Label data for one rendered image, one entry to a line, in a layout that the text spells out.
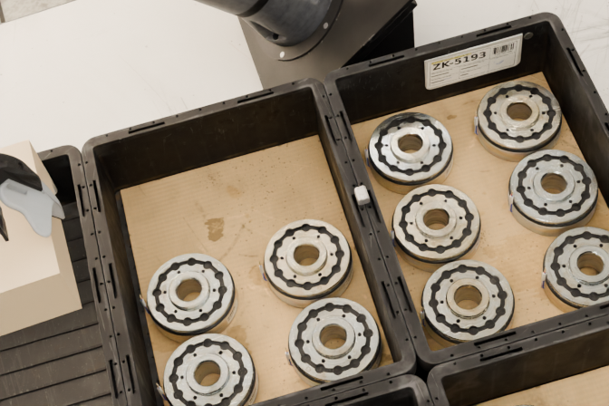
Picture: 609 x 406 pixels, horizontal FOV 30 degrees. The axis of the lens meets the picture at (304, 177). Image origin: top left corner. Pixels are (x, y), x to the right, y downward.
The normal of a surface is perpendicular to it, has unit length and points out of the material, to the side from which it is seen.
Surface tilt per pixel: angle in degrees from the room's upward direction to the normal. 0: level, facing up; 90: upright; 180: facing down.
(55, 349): 0
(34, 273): 0
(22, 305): 90
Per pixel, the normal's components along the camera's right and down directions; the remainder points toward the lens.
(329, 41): -0.73, -0.19
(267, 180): -0.11, -0.53
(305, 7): 0.27, 0.41
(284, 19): 0.04, 0.72
